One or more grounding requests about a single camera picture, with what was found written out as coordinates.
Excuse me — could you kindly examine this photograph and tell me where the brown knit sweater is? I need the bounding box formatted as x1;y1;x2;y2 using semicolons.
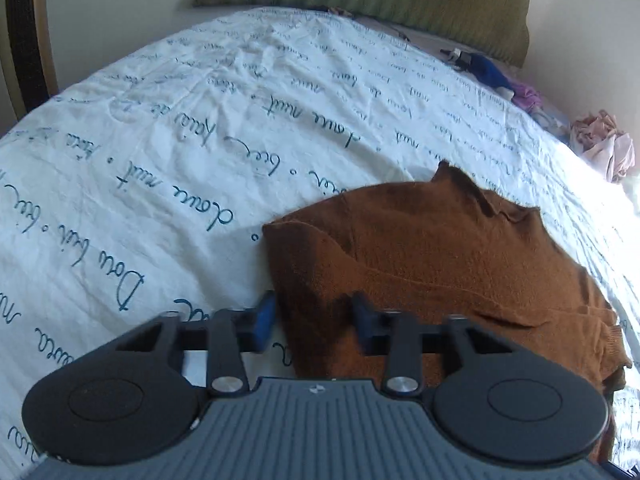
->
261;159;633;466

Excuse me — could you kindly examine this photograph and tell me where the white script-print bed cover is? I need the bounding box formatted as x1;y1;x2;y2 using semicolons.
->
1;8;639;479

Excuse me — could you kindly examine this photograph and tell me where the purple garment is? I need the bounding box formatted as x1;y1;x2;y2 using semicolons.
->
510;80;544;113

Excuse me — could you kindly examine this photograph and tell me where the pink crumpled garment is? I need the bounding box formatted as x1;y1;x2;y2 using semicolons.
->
570;110;636;183

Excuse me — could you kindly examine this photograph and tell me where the blue garment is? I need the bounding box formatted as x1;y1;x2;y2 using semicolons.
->
460;52;513;92

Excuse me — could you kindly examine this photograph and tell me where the wooden chair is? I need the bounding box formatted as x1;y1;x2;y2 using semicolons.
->
1;0;58;119

